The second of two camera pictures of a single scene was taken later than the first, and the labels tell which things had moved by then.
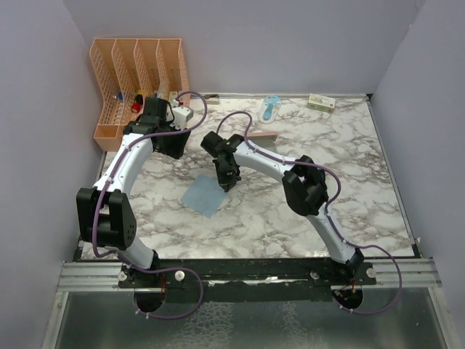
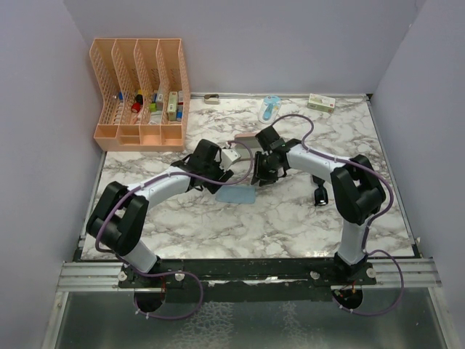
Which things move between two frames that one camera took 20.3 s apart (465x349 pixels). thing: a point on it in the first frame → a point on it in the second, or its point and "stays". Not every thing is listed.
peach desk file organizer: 128,72 stays
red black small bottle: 138,104 stays
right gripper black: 227,183 → 259,175
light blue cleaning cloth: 204,194 → 236,194
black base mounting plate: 245,281 stays
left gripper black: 176,150 → 222,175
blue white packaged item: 269,110 stays
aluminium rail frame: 90,276 stays
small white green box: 320,102 stays
